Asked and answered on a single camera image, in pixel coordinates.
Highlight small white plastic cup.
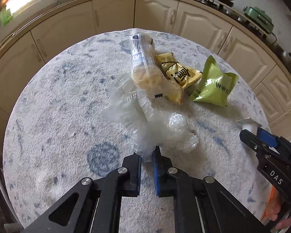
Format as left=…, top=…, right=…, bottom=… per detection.
left=236, top=117, right=262, bottom=135

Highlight clear plastic bag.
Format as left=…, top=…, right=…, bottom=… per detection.
left=102, top=74, right=199, bottom=162

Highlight green snack bag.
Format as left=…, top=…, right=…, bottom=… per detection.
left=189, top=56, right=239, bottom=107

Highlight long bread wrapper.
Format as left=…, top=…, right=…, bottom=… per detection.
left=130, top=33, right=184, bottom=104

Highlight cream lower kitchen cabinets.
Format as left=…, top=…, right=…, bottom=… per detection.
left=0, top=0, right=291, bottom=156

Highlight person right hand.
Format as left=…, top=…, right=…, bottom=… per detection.
left=266, top=198, right=291, bottom=231

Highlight orange plastic bag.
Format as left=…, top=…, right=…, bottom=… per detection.
left=261, top=186, right=278, bottom=224

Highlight round table floral tablecloth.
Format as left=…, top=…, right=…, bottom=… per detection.
left=3, top=30, right=271, bottom=227

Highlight yellow snack bag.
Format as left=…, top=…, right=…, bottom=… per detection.
left=155, top=52, right=202, bottom=89

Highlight green electric cooker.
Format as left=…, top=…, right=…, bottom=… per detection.
left=243, top=6, right=274, bottom=34

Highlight black gas stove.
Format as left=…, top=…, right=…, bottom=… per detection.
left=196, top=0, right=269, bottom=36

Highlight green dish soap bottle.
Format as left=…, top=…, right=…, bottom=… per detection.
left=0, top=9, right=13, bottom=26

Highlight steel wok with handle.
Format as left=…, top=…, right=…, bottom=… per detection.
left=280, top=50, right=291, bottom=72

